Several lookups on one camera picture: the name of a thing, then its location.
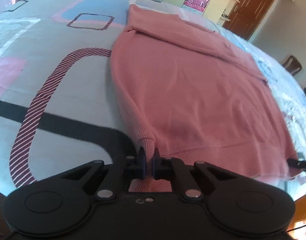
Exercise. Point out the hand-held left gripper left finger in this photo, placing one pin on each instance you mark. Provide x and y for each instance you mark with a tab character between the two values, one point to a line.
142	165

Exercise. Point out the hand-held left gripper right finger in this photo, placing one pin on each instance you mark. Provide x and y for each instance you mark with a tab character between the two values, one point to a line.
156	166

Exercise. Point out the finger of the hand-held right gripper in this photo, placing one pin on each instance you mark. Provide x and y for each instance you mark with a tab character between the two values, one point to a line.
300	164

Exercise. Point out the pink sweater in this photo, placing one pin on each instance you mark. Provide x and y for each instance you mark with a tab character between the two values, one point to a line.
193	92

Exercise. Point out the wooden chair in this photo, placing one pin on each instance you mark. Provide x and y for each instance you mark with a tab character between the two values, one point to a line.
293	66

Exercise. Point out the patterned bedsheet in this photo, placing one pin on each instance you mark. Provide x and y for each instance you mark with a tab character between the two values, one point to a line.
55	67

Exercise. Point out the brown wooden door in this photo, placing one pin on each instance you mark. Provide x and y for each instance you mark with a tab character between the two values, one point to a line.
253	10

